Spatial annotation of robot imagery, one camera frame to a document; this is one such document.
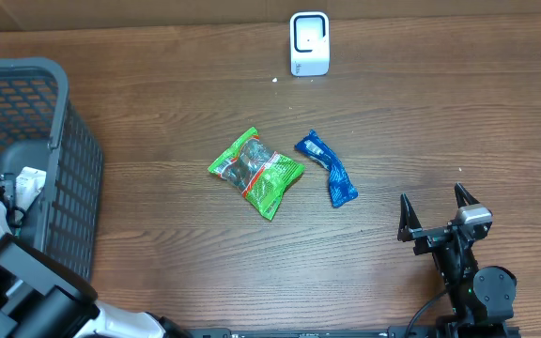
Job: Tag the white barcode scanner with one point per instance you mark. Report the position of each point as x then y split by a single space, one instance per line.
309 44

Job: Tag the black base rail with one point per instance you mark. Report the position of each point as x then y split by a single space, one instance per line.
391 332

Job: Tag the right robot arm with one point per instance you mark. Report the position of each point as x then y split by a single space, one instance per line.
482 299

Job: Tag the blue snack packet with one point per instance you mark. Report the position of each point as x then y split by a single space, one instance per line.
341 190

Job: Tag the green red snack bag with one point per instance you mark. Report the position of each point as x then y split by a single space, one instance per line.
261 175

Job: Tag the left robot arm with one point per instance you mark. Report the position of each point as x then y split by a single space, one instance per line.
39 297

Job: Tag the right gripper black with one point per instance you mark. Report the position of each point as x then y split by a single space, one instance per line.
408 230

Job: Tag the white tube gold cap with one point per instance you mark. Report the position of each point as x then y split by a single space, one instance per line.
28 185

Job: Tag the grey plastic mesh basket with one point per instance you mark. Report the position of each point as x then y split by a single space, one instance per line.
40 128

